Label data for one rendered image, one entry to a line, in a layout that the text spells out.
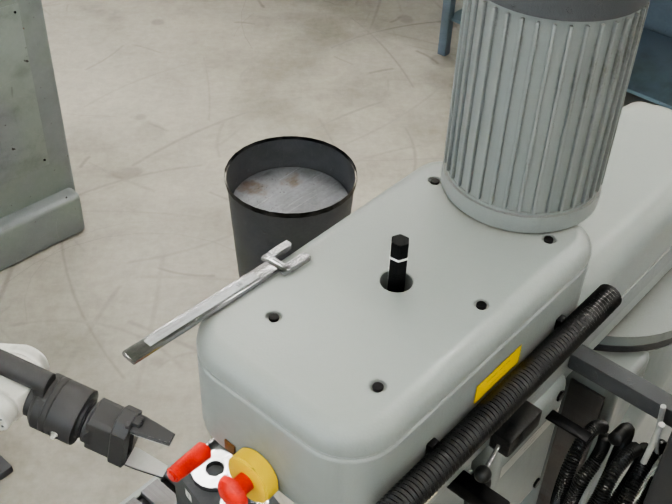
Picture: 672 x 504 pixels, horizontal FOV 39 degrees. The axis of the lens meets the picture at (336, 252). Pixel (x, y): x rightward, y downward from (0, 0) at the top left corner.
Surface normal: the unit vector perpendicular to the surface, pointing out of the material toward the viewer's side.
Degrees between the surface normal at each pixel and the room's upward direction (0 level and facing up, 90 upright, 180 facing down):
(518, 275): 0
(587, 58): 90
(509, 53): 90
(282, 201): 0
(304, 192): 0
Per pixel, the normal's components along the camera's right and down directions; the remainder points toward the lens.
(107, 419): 0.23, -0.61
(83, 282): 0.03, -0.76
